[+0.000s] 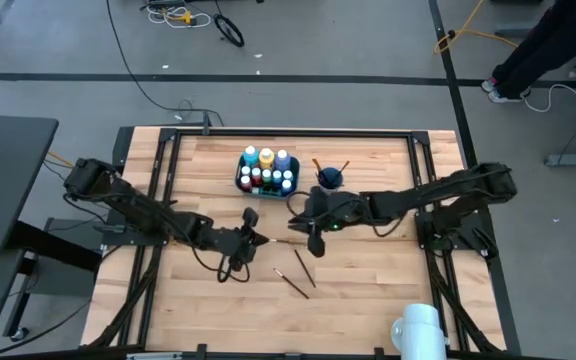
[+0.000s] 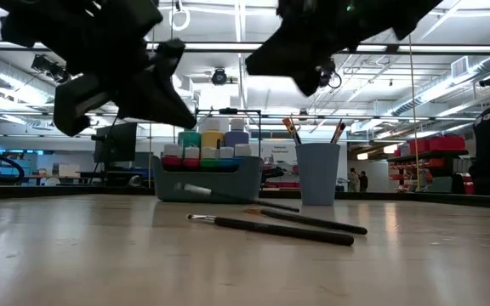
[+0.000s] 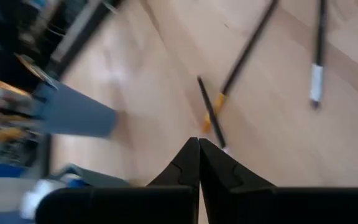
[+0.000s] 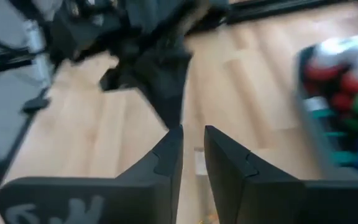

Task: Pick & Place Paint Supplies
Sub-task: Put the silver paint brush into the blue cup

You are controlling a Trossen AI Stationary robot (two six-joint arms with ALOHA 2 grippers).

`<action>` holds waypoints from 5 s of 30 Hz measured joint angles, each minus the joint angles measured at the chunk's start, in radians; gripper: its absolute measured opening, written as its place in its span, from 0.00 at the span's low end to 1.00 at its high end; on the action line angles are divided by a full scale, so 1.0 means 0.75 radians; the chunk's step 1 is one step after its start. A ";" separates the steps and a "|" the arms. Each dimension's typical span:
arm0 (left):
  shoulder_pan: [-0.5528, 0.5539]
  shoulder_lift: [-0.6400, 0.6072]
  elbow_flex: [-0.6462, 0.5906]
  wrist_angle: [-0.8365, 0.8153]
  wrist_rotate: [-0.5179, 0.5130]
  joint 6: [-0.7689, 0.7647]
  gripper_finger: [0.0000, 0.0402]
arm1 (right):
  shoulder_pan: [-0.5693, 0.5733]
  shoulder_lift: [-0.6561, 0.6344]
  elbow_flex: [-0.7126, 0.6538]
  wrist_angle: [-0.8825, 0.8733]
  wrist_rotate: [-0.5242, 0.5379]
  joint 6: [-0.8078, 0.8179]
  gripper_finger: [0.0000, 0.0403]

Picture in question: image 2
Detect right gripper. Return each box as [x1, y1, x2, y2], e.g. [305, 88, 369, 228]
[244, 0, 395, 97]

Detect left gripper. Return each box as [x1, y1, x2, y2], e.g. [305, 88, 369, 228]
[27, 0, 197, 137]

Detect black paintbrush orange tip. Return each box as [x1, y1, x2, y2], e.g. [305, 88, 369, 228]
[289, 116, 303, 145]
[329, 118, 343, 145]

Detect large violet-blue paint bottle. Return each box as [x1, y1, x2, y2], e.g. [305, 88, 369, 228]
[224, 117, 251, 148]

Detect small blue paint bottle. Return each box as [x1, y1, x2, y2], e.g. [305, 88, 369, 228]
[233, 143, 254, 161]

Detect large yellow paint bottle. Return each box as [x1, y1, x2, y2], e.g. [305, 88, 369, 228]
[201, 117, 225, 149]

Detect small teal paint bottle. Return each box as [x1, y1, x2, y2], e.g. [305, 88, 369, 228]
[218, 145, 236, 167]

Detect paint bottles in caddy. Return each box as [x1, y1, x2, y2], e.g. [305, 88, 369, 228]
[194, 107, 264, 148]

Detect black monitor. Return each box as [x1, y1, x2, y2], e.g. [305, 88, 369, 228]
[93, 122, 139, 164]

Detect white box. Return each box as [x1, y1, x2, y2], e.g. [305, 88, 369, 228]
[52, 163, 82, 178]

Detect black spotlights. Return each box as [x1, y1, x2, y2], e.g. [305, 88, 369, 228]
[30, 54, 70, 84]

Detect blue plastic cup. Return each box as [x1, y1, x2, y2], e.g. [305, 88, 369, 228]
[294, 142, 342, 207]

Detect teal plastic bin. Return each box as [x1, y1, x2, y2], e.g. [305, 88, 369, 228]
[151, 155, 265, 204]

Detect white air vent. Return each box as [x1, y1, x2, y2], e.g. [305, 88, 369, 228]
[449, 55, 470, 78]

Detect red storage bin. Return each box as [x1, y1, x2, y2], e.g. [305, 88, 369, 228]
[430, 135, 468, 152]

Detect black hanging camera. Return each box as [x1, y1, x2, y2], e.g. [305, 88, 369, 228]
[317, 59, 343, 89]
[210, 67, 229, 87]

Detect black horizontal frame bar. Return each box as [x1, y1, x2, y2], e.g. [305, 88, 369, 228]
[0, 40, 490, 55]

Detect white hanging ring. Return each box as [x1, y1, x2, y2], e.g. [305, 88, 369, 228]
[168, 7, 191, 32]

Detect black tripod camera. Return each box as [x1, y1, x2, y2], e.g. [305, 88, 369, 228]
[261, 166, 287, 184]

